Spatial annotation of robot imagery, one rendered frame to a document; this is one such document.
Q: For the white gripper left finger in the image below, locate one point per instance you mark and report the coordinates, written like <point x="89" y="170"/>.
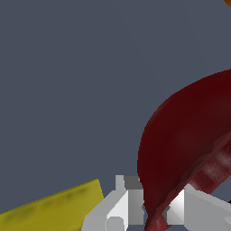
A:
<point x="120" y="204"/>

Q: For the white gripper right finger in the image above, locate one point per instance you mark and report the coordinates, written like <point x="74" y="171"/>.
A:
<point x="198" y="210"/>

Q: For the orange round object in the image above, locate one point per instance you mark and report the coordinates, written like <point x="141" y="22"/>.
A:
<point x="227" y="2"/>

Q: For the yellow box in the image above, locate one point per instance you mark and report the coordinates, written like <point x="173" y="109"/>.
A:
<point x="54" y="207"/>

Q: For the dark red bowl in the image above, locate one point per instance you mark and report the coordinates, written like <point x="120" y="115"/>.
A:
<point x="183" y="135"/>

